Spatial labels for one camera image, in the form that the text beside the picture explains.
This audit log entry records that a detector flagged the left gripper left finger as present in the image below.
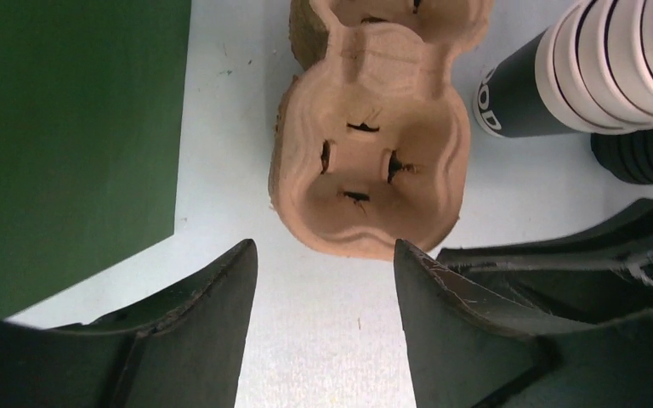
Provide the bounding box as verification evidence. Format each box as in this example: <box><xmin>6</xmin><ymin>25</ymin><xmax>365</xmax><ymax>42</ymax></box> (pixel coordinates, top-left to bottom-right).
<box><xmin>0</xmin><ymin>239</ymin><xmax>258</xmax><ymax>407</ymax></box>

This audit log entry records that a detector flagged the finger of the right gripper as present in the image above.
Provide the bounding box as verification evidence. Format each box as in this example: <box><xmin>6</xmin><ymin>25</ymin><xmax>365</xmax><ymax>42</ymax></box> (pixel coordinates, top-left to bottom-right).
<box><xmin>437</xmin><ymin>198</ymin><xmax>653</xmax><ymax>324</ymax></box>

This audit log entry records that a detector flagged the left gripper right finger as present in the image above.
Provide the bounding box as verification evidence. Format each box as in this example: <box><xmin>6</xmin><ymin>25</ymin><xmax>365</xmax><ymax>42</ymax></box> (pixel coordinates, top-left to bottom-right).
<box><xmin>394</xmin><ymin>240</ymin><xmax>653</xmax><ymax>407</ymax></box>

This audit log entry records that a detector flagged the green paper bag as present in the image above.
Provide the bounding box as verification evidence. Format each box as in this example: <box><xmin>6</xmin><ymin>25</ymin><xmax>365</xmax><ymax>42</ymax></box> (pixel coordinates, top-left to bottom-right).
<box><xmin>0</xmin><ymin>0</ymin><xmax>192</xmax><ymax>318</ymax></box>

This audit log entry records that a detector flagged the stack of black lids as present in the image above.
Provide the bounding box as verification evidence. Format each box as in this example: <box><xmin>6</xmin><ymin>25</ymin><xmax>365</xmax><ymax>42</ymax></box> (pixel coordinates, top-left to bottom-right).
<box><xmin>590</xmin><ymin>129</ymin><xmax>653</xmax><ymax>185</ymax></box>

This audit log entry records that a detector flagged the stack of paper cups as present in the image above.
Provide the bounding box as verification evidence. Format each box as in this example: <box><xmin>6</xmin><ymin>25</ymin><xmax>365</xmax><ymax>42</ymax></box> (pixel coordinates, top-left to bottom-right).
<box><xmin>473</xmin><ymin>1</ymin><xmax>653</xmax><ymax>138</ymax></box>

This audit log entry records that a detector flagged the brown pulp cup carrier stack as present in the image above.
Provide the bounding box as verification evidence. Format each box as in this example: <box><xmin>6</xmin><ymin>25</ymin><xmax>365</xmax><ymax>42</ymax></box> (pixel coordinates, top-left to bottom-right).
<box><xmin>268</xmin><ymin>1</ymin><xmax>493</xmax><ymax>261</ymax></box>

